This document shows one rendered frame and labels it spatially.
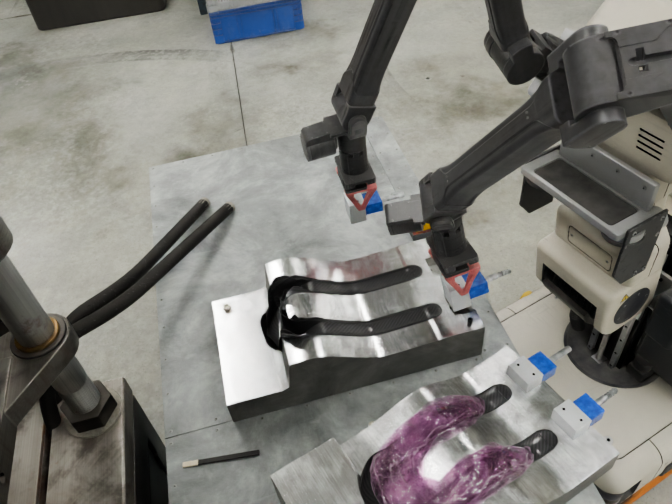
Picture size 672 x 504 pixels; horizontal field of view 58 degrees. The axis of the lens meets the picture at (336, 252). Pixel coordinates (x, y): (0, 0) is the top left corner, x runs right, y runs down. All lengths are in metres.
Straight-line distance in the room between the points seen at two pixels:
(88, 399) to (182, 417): 0.18
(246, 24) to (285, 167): 2.62
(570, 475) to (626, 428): 0.77
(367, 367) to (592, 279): 0.55
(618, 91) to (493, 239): 1.98
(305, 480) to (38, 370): 0.46
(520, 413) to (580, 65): 0.64
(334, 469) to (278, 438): 0.20
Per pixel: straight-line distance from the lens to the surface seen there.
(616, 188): 1.27
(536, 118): 0.74
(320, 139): 1.19
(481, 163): 0.84
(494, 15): 1.16
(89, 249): 2.94
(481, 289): 1.19
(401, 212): 1.05
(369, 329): 1.19
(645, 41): 0.70
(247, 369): 1.20
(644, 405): 1.91
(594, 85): 0.68
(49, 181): 3.46
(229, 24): 4.26
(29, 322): 1.10
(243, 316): 1.28
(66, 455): 1.32
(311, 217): 1.54
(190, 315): 1.39
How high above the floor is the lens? 1.83
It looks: 45 degrees down
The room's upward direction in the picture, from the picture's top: 7 degrees counter-clockwise
